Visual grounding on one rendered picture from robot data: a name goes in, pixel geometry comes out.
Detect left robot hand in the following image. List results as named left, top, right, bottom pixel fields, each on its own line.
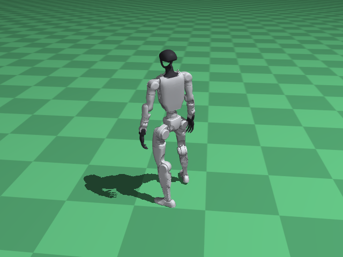
left=139, top=128, right=148, bottom=149

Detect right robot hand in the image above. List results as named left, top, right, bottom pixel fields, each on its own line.
left=186, top=115, right=195, bottom=133

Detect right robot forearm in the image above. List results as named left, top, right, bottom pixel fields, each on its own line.
left=187, top=96, right=195, bottom=119

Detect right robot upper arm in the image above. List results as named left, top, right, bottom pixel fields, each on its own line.
left=181, top=71, right=193, bottom=102

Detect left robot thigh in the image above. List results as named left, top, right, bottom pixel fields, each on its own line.
left=152, top=123, right=172, bottom=172

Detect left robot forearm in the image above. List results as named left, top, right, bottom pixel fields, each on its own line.
left=139, top=104, right=151, bottom=133

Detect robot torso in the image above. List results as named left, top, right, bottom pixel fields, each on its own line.
left=156, top=69, right=184, bottom=132

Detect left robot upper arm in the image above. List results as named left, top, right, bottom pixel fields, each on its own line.
left=145, top=78, right=160, bottom=112

